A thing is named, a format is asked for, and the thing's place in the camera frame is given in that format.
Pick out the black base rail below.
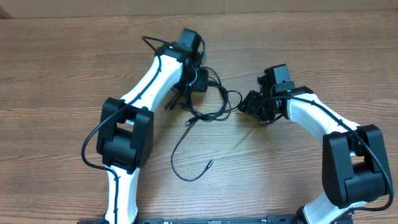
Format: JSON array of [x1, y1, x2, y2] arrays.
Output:
[[77, 213, 354, 224]]

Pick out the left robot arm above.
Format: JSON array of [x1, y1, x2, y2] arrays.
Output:
[[96, 29, 209, 223]]

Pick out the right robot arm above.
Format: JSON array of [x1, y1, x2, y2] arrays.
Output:
[[238, 64, 394, 223]]

